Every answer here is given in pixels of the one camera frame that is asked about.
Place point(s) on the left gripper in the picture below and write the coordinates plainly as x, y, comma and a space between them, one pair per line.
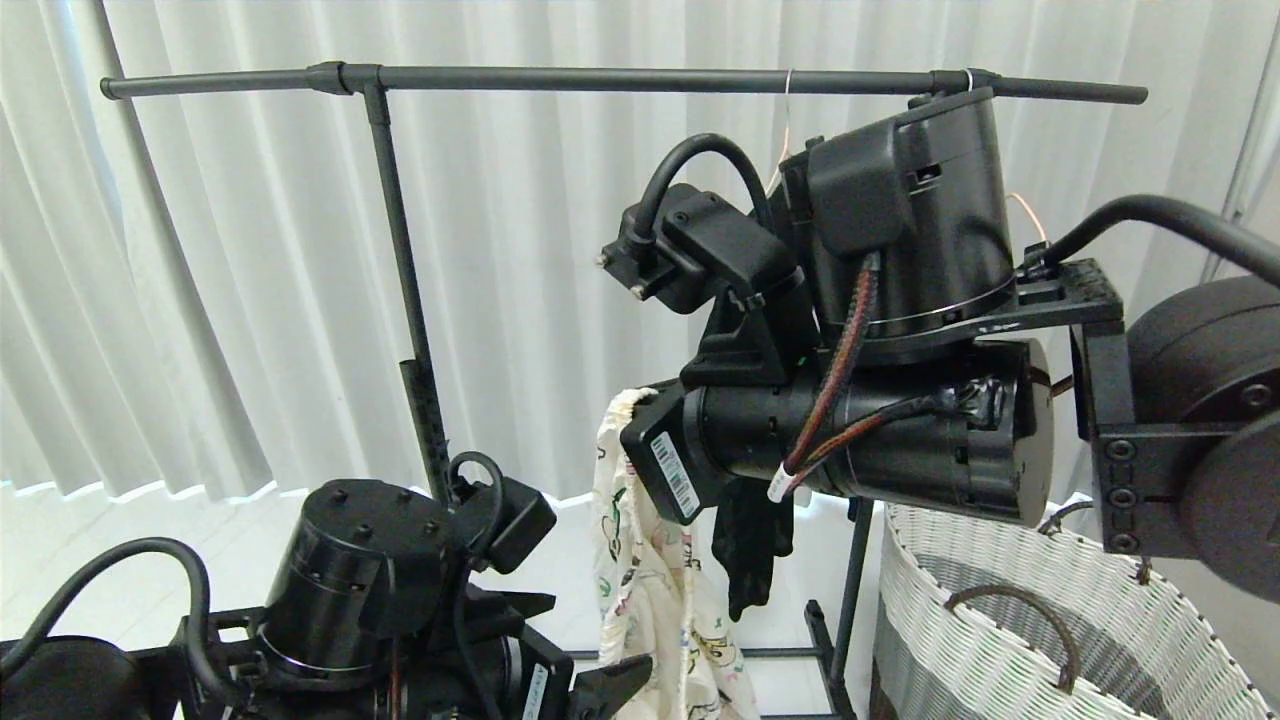
480, 680

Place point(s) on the black clothes rack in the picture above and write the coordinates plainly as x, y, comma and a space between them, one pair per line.
600, 78

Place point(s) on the white curtain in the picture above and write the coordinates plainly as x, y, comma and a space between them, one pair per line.
250, 300

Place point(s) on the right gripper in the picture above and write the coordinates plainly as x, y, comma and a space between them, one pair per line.
900, 450

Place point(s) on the black garment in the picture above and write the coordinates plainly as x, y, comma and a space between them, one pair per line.
750, 550

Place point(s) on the cream printed garment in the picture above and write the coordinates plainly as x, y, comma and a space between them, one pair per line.
650, 600

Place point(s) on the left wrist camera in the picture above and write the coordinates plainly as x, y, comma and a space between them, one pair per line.
520, 525

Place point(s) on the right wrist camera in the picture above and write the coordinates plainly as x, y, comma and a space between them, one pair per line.
730, 250

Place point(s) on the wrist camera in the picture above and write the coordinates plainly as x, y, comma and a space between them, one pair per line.
520, 525
730, 250

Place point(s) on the pink clothes hanger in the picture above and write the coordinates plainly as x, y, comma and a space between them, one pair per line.
1030, 212
787, 110

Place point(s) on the white laundry basket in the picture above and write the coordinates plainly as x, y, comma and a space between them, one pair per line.
920, 620

